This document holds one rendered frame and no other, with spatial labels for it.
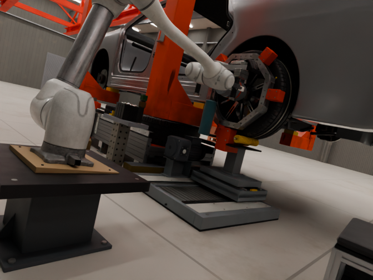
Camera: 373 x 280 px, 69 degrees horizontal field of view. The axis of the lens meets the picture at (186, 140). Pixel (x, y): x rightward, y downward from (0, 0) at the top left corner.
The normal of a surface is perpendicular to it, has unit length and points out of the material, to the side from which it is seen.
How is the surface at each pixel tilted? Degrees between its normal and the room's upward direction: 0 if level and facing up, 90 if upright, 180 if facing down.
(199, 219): 90
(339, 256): 90
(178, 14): 90
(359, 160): 90
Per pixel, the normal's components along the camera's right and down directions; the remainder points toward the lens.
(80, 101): 0.65, -0.15
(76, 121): 0.55, 0.12
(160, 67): -0.73, -0.12
